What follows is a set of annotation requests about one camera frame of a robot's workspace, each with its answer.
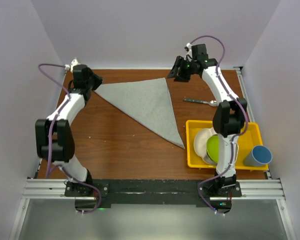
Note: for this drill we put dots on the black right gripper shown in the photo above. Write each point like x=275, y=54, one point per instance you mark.
x=179, y=63

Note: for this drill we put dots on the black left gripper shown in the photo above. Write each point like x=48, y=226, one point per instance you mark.
x=98, y=79

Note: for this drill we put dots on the grey cloth napkin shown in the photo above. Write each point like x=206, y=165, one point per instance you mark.
x=148, y=102

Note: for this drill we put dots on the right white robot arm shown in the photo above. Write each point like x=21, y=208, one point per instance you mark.
x=230, y=119

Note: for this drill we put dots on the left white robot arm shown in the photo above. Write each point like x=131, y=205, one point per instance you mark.
x=53, y=134

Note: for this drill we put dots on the beige shell-shaped plate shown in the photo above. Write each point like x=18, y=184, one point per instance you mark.
x=200, y=145

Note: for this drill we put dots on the lime green bowl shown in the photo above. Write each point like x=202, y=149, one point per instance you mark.
x=212, y=148

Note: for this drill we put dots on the yellow plastic tray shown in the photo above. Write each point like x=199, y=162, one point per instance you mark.
x=246, y=143

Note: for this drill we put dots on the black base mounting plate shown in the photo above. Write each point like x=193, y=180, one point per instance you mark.
x=204, y=198

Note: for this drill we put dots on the blue plastic cup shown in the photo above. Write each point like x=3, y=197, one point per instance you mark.
x=259, y=156

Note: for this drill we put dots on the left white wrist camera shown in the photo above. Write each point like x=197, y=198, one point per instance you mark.
x=70, y=67

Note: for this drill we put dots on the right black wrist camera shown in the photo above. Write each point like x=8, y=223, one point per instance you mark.
x=196, y=52

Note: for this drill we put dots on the spoon with teal handle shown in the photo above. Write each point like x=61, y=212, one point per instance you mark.
x=211, y=103

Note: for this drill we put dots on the aluminium frame rail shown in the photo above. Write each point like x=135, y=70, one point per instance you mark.
x=264, y=189

